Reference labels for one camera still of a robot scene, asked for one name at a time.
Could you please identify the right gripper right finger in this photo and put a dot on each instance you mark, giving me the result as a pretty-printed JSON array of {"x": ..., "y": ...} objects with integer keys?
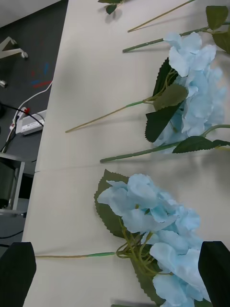
[{"x": 215, "y": 275}]

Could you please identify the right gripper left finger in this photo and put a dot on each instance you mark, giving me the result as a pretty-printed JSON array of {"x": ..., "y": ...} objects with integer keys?
[{"x": 14, "y": 275}]

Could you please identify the pale blue flower green stem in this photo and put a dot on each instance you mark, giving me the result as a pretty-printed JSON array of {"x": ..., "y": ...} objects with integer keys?
[
  {"x": 196, "y": 96},
  {"x": 143, "y": 199},
  {"x": 155, "y": 18}
]

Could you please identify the red rose with green stem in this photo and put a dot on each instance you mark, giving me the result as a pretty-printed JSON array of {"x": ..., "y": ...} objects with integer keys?
[
  {"x": 191, "y": 144},
  {"x": 167, "y": 39}
]

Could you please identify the grey metal stand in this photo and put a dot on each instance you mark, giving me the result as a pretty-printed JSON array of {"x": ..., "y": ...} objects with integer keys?
[{"x": 19, "y": 182}]

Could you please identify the grey power adapter box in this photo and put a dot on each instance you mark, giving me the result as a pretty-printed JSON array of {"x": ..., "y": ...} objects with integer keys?
[{"x": 30, "y": 123}]

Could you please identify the white power strip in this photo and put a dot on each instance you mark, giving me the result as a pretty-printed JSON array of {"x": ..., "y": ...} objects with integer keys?
[{"x": 20, "y": 115}]

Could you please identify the white wheeled stand base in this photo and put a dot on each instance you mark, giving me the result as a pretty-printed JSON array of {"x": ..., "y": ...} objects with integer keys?
[{"x": 16, "y": 51}]

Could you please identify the green leaf twig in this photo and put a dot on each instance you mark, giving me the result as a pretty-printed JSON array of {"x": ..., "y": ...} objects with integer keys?
[{"x": 111, "y": 9}]

